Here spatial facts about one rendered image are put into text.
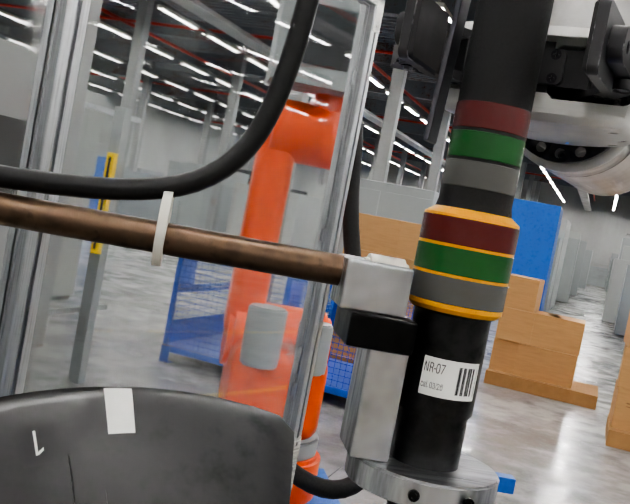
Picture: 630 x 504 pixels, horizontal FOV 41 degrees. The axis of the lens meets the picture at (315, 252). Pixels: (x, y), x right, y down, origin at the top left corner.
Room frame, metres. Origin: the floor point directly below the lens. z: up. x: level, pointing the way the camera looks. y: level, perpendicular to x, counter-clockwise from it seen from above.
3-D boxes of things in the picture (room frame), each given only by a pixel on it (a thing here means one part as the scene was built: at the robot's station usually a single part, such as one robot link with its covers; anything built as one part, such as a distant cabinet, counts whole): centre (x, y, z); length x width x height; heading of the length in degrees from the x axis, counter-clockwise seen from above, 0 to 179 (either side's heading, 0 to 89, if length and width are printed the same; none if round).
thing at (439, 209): (0.38, -0.07, 1.55); 0.04 x 0.04 x 0.05
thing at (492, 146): (0.38, -0.07, 1.60); 0.03 x 0.03 x 0.01
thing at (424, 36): (0.43, -0.03, 1.65); 0.07 x 0.03 x 0.03; 153
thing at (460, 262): (0.38, -0.07, 1.55); 0.04 x 0.04 x 0.01
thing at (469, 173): (0.38, -0.07, 1.59); 0.03 x 0.03 x 0.01
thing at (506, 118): (0.38, -0.07, 1.61); 0.03 x 0.03 x 0.01
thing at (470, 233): (0.38, -0.07, 1.56); 0.04 x 0.04 x 0.01
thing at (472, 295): (0.38, -0.07, 1.54); 0.04 x 0.04 x 0.01
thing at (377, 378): (0.38, -0.06, 1.49); 0.09 x 0.07 x 0.10; 98
